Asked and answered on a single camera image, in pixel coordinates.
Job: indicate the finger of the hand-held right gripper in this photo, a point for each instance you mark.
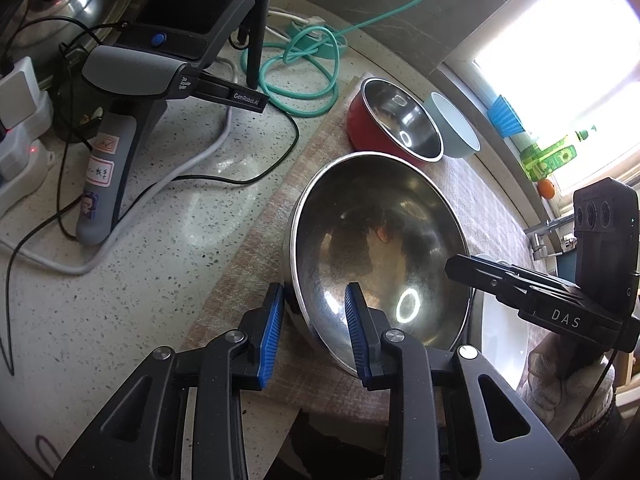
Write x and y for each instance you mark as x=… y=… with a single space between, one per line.
x=480 y=272

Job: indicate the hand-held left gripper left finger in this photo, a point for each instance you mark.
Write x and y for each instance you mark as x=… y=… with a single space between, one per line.
x=270 y=335

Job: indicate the white charger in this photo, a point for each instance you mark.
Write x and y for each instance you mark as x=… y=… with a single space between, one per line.
x=20 y=85

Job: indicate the steel kitchen faucet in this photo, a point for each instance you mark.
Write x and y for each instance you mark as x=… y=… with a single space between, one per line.
x=537 y=245

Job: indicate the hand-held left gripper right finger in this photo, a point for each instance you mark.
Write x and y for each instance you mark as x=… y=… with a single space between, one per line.
x=356 y=335

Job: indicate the green dish soap bottle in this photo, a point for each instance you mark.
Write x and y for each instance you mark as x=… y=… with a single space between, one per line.
x=550 y=157

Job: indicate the large stainless steel bowl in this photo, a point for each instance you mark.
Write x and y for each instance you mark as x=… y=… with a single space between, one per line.
x=380 y=230

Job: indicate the large floral plate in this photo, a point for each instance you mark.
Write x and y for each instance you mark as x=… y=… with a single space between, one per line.
x=500 y=330

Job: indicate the orange fruit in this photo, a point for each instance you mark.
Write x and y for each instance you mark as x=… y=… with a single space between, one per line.
x=546 y=188

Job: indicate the person's right hand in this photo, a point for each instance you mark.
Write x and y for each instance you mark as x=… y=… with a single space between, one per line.
x=550 y=390

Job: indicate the pink checked cloth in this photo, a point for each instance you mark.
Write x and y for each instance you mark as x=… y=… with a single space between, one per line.
x=310 y=160

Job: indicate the light blue ceramic bowl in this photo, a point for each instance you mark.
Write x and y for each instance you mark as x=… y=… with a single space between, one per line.
x=457 y=130

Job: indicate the red steel bowl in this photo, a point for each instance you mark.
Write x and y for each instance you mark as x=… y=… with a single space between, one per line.
x=400 y=120

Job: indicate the window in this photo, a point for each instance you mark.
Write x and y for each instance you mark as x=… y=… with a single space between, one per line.
x=560 y=60

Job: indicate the blue ribbed cup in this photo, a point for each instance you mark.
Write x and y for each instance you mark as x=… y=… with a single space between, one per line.
x=505 y=117

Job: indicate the white power strip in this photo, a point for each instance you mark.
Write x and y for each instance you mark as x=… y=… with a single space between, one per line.
x=20 y=160

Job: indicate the grey spare hand-held gripper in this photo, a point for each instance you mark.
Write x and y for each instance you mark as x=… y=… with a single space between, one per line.
x=130 y=67

